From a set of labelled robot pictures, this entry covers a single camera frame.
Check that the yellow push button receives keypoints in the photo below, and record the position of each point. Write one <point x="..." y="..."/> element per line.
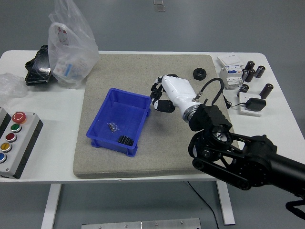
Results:
<point x="5" y="147"/>

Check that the large black hex nut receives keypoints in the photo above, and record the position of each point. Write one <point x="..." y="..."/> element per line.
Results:
<point x="173" y="75"/>

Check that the grey push-button control box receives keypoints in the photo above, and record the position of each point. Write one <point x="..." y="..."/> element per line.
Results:
<point x="26" y="148"/>

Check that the red push button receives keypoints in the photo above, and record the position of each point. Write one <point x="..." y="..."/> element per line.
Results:
<point x="11" y="137"/>

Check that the small clear screw bag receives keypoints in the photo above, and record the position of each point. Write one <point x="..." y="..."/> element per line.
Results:
<point x="113" y="127"/>

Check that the red emergency stop button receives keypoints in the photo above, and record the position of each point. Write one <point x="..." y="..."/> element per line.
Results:
<point x="19" y="117"/>

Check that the black plug adapter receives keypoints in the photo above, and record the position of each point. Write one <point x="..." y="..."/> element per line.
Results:
<point x="256" y="104"/>

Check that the white blue carton box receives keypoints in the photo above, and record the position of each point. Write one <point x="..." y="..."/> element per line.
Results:
<point x="62" y="69"/>

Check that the white table leg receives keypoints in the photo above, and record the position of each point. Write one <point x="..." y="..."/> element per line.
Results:
<point x="226" y="205"/>
<point x="51" y="205"/>

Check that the white wall switch plate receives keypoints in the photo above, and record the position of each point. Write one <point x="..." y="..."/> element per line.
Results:
<point x="230" y="60"/>

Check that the blue push button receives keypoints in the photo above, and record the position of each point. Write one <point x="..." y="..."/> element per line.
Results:
<point x="2" y="158"/>

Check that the green push button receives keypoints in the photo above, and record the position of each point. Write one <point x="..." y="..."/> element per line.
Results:
<point x="15" y="128"/>

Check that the clear plastic bag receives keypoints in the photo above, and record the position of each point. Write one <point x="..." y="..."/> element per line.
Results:
<point x="71" y="47"/>

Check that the grey-brown felt mat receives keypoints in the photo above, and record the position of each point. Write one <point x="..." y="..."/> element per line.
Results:
<point x="152" y="162"/>

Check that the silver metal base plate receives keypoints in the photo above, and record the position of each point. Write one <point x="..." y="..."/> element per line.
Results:
<point x="140" y="224"/>

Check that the black cylindrical capacitor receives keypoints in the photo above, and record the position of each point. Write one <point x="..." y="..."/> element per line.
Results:
<point x="243" y="89"/>
<point x="245" y="74"/>
<point x="250" y="65"/>
<point x="251" y="75"/>
<point x="266" y="90"/>
<point x="260" y="71"/>

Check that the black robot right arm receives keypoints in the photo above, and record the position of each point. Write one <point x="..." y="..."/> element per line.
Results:
<point x="238" y="157"/>

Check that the white socket plate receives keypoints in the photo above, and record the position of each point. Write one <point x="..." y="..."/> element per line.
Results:
<point x="244" y="96"/>

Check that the white circuit breaker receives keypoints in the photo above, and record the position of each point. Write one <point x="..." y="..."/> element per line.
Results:
<point x="232" y="76"/>

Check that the small black hex nut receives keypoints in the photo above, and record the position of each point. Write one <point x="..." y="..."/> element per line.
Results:
<point x="199" y="73"/>

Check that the crumpled clear plastic wrap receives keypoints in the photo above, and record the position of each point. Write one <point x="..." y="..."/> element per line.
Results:
<point x="10" y="87"/>

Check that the clear floor socket cover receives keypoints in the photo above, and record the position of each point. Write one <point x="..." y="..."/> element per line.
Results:
<point x="159" y="6"/>

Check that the blue plastic bin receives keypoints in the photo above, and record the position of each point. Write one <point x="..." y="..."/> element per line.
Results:
<point x="119" y="114"/>

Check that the black wrapped metal part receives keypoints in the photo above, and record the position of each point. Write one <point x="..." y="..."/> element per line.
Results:
<point x="38" y="69"/>

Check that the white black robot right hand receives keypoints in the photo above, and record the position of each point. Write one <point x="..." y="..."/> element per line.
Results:
<point x="178" y="91"/>

